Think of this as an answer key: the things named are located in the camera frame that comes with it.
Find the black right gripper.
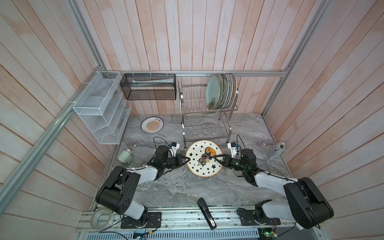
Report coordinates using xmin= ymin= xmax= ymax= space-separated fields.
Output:
xmin=213 ymin=153 xmax=247 ymax=173

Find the white plate orange sunburst design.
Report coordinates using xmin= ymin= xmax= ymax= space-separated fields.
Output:
xmin=230 ymin=73 xmax=238 ymax=106

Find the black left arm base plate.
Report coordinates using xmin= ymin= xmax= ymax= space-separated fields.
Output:
xmin=121 ymin=211 xmax=162 ymax=229

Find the light green flower plate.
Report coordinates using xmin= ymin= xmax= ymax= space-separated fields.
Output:
xmin=206 ymin=75 xmax=223 ymax=110

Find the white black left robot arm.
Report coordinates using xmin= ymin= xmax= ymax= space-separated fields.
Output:
xmin=96 ymin=143 xmax=191 ymax=221

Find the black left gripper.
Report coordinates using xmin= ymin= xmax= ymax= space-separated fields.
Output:
xmin=162 ymin=153 xmax=191 ymax=169

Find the stainless steel dish rack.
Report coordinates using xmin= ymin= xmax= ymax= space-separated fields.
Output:
xmin=178 ymin=85 xmax=238 ymax=148

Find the black stapler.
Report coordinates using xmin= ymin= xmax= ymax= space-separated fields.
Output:
xmin=198 ymin=198 xmax=217 ymax=230

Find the clear tape roll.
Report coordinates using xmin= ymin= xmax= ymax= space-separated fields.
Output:
xmin=90 ymin=208 xmax=115 ymax=231

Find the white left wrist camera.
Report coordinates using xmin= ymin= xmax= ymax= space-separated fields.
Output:
xmin=169 ymin=142 xmax=180 ymax=157

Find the white plate green lettered rim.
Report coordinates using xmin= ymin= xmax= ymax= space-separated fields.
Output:
xmin=223 ymin=74 xmax=230 ymax=109

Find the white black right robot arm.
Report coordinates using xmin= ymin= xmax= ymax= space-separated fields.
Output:
xmin=205 ymin=148 xmax=334 ymax=229

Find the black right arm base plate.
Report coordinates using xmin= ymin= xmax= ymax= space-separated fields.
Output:
xmin=236 ymin=208 xmax=281 ymax=226

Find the pale green ceramic bottle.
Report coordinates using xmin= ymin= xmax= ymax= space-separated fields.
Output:
xmin=118 ymin=149 xmax=133 ymax=165

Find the silver drink can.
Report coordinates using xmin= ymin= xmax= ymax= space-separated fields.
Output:
xmin=268 ymin=142 xmax=287 ymax=160

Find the black mesh basket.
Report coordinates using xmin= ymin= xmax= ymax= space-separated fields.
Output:
xmin=120 ymin=73 xmax=177 ymax=101

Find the cream plate stars cartoon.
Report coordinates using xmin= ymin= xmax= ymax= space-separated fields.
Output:
xmin=187 ymin=140 xmax=222 ymax=178

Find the small orange sunburst plate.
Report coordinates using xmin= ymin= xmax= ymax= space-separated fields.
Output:
xmin=141 ymin=117 xmax=164 ymax=134

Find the white wire mesh shelf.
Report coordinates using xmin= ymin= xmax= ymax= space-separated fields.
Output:
xmin=73 ymin=71 xmax=132 ymax=145

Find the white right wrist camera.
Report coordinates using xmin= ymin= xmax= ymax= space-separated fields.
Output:
xmin=227 ymin=142 xmax=240 ymax=158

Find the white plate green clover design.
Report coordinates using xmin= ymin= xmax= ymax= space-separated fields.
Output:
xmin=227 ymin=73 xmax=235 ymax=108

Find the cream plate floral rim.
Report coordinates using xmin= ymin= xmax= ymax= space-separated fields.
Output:
xmin=218 ymin=74 xmax=225 ymax=109

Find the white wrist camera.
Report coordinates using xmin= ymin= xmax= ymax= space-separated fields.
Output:
xmin=227 ymin=142 xmax=240 ymax=158
xmin=169 ymin=142 xmax=180 ymax=157

